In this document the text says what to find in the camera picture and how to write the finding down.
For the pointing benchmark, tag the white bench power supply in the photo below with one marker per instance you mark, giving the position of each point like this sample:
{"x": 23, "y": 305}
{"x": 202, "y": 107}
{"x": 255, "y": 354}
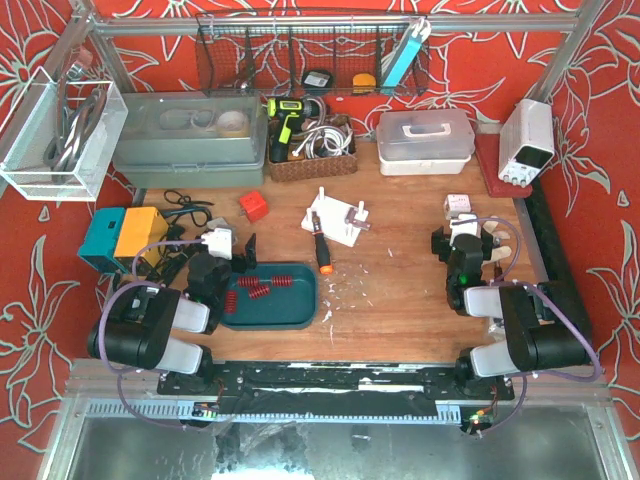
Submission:
{"x": 526, "y": 143}

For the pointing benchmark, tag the white cotton glove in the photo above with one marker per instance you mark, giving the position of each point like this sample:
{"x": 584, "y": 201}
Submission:
{"x": 494, "y": 241}

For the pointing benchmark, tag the red mat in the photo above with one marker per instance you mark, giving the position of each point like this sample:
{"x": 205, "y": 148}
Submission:
{"x": 487, "y": 154}

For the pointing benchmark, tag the white tiger cube socket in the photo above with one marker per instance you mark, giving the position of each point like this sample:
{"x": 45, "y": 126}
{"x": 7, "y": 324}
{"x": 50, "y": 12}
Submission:
{"x": 455, "y": 205}

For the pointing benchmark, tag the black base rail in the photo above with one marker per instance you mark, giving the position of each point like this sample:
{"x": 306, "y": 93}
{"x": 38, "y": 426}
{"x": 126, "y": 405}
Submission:
{"x": 436, "y": 381}

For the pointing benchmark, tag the teal and yellow box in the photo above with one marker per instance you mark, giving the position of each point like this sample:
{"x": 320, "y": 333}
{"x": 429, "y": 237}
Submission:
{"x": 116, "y": 235}

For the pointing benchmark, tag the green cordless drill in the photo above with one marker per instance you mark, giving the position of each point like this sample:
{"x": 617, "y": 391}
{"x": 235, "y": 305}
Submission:
{"x": 290, "y": 114}

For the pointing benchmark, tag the red spring three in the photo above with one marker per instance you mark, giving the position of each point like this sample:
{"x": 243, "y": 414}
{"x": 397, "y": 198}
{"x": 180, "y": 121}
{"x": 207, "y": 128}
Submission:
{"x": 259, "y": 291}

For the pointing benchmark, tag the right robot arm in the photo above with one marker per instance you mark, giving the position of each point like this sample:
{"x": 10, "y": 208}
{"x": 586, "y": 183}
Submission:
{"x": 545, "y": 329}

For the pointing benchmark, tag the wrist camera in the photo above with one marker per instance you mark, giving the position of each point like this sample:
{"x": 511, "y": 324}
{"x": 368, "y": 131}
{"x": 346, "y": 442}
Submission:
{"x": 464, "y": 223}
{"x": 219, "y": 242}

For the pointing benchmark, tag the black side strip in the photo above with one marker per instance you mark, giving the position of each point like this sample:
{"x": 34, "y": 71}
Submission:
{"x": 560, "y": 260}

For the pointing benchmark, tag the white lidded storage box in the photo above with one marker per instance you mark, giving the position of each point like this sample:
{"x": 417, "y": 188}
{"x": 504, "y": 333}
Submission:
{"x": 424, "y": 142}

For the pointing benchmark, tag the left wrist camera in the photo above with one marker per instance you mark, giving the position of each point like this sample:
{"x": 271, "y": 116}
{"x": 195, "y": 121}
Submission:
{"x": 219, "y": 242}

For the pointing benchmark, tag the clear acrylic box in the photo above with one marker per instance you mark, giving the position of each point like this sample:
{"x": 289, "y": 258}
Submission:
{"x": 58, "y": 143}

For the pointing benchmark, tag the red cube power socket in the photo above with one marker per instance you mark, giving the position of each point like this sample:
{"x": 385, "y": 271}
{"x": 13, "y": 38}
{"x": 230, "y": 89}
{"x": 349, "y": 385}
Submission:
{"x": 254, "y": 206}

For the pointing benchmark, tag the orange black ratchet screwdriver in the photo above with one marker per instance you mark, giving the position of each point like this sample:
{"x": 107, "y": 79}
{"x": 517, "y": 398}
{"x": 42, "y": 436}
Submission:
{"x": 322, "y": 251}

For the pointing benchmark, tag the black wire basket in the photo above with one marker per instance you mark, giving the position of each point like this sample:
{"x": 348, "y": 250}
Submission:
{"x": 266, "y": 51}

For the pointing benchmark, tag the yellow tape measure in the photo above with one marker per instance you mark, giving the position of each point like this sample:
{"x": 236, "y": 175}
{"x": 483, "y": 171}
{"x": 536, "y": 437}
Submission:
{"x": 363, "y": 84}

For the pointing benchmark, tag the black tape measure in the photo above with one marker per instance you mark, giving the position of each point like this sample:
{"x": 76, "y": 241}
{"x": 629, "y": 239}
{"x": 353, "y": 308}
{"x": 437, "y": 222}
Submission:
{"x": 317, "y": 81}

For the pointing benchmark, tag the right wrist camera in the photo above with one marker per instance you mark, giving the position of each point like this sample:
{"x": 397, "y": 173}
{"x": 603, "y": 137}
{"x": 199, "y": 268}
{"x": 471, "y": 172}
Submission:
{"x": 464, "y": 223}

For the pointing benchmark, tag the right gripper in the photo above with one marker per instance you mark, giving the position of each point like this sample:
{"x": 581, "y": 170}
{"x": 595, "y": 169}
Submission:
{"x": 441, "y": 242}

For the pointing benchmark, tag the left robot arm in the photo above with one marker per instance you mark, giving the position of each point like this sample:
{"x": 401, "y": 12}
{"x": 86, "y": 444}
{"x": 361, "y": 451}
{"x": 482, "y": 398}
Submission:
{"x": 136, "y": 324}

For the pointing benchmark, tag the white peg base plate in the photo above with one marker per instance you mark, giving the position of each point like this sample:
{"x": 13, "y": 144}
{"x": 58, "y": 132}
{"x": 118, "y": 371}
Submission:
{"x": 332, "y": 214}

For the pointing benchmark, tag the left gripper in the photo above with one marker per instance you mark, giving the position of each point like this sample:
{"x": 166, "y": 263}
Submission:
{"x": 240, "y": 260}

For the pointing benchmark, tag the woven wicker basket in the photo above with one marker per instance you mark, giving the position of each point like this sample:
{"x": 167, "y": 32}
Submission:
{"x": 318, "y": 151}

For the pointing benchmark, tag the dark green plastic tray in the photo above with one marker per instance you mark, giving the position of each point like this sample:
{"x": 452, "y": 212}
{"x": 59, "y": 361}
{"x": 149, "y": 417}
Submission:
{"x": 287, "y": 308}

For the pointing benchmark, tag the red spring one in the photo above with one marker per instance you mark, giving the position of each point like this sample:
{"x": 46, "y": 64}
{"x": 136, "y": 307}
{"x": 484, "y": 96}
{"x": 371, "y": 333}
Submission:
{"x": 248, "y": 281}

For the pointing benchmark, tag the red spring two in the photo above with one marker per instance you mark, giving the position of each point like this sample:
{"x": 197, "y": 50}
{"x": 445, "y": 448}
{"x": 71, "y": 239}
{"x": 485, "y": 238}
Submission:
{"x": 282, "y": 281}

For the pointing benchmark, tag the grey plastic storage box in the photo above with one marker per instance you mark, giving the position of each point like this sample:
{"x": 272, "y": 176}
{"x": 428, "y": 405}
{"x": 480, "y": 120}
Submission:
{"x": 188, "y": 140}

